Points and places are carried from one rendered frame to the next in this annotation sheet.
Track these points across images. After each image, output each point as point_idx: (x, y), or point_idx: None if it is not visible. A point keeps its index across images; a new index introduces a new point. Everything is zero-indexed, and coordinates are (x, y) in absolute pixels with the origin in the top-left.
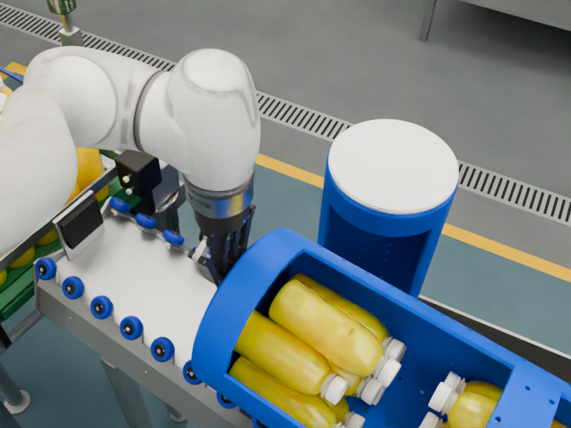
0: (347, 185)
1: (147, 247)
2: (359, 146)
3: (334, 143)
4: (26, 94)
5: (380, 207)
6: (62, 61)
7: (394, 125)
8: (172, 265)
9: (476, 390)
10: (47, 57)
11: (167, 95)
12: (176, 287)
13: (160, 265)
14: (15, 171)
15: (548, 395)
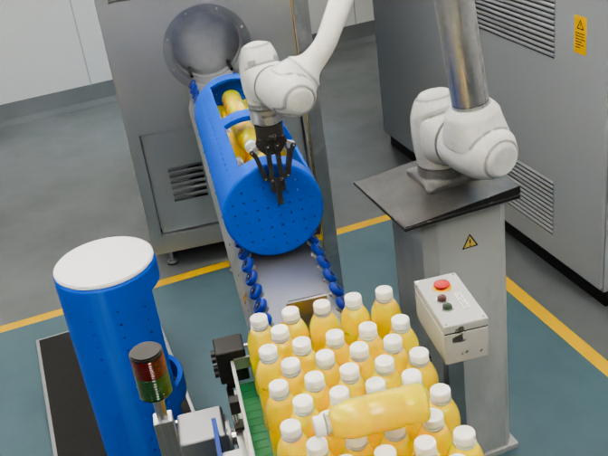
0: (145, 259)
1: (278, 324)
2: (103, 274)
3: (112, 281)
4: (327, 19)
5: (148, 244)
6: (298, 59)
7: (64, 277)
8: (274, 309)
9: (234, 151)
10: (297, 76)
11: (274, 55)
12: (285, 299)
13: (280, 312)
14: None
15: (227, 117)
